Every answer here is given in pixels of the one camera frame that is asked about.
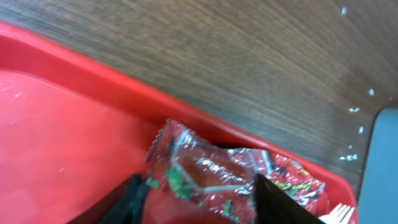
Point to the white plastic fork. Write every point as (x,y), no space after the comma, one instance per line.
(341,214)

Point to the red plastic tray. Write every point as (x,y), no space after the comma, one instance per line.
(73,131)

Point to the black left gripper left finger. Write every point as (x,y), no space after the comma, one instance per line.
(129,208)

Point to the red snack wrapper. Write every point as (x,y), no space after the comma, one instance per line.
(188,166)

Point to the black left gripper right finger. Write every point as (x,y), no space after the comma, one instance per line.
(273,206)

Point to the grey dishwasher rack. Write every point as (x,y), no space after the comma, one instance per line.
(378,194)

